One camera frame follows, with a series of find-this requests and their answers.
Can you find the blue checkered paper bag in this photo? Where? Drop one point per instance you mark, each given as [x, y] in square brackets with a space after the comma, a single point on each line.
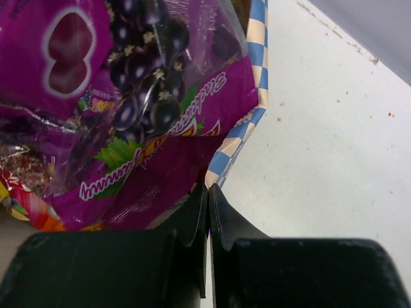
[257, 99]

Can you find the colourful Fox's candy bag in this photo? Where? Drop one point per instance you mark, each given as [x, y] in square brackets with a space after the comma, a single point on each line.
[25, 181]

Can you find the purple candy bag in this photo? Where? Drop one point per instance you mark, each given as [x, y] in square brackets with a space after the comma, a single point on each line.
[133, 97]

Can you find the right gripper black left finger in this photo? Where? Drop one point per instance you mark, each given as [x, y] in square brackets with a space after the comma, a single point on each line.
[161, 267]

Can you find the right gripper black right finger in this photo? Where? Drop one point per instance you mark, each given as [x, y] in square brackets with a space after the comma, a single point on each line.
[252, 269]

